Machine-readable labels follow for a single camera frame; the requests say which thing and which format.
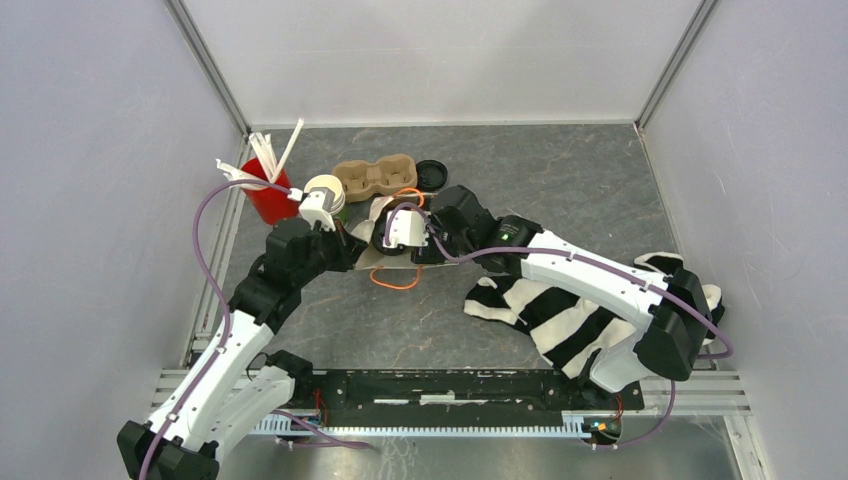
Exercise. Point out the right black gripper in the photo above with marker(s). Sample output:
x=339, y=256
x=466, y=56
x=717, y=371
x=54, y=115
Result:
x=428, y=254

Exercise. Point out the stack of paper cups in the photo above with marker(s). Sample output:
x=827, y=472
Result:
x=335, y=202

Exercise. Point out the brown cardboard cup carrier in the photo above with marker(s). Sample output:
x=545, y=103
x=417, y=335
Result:
x=361, y=180

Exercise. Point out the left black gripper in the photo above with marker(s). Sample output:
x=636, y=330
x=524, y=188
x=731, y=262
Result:
x=347, y=247

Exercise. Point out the white wrapped straws bundle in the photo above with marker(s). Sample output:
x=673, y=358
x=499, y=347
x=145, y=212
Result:
x=271, y=164

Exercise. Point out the black coffee lid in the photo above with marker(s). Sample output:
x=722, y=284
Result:
x=378, y=242

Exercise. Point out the brown paper bag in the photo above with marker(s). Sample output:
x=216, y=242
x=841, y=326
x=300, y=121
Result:
x=373, y=262

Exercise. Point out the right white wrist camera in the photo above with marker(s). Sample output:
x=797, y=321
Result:
x=406, y=227

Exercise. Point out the red plastic cup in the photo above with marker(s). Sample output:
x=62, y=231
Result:
x=271, y=205

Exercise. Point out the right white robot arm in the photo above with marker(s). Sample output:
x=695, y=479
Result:
x=673, y=313

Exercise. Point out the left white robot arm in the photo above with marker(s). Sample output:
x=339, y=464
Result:
x=192, y=432

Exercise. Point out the stack of black lids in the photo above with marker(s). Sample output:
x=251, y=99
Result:
x=432, y=175

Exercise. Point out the black white striped cloth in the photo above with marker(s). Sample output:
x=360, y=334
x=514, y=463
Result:
x=564, y=327

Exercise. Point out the aluminium frame rail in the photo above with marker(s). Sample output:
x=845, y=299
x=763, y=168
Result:
x=709, y=394

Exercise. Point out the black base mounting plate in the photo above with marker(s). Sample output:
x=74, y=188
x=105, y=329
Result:
x=453, y=398

